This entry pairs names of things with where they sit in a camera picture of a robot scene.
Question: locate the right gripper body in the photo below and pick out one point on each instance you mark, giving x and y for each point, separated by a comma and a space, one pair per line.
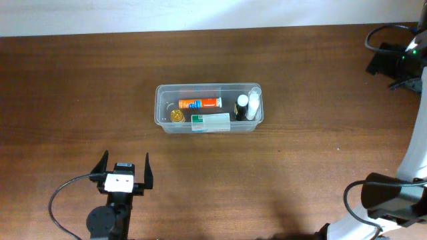
385, 63

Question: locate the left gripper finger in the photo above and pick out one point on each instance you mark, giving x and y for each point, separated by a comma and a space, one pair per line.
102, 164
148, 175

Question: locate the small gold-lid jar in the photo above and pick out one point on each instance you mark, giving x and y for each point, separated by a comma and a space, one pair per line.
177, 116

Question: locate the white green medicine box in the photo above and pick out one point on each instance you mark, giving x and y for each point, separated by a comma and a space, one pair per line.
219, 122

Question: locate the orange effervescent tablet tube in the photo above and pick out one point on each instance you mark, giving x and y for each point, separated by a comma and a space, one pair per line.
200, 103

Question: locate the dark bottle white cap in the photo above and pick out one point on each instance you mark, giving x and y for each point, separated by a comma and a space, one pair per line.
240, 107

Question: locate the white squeeze bottle clear cap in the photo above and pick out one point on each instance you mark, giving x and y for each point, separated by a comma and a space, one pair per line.
254, 97

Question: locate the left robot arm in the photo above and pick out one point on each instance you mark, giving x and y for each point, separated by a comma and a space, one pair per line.
111, 220

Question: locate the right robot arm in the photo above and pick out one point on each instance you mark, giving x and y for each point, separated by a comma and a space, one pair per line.
378, 203

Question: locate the clear plastic container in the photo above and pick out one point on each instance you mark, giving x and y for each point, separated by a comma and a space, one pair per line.
167, 97

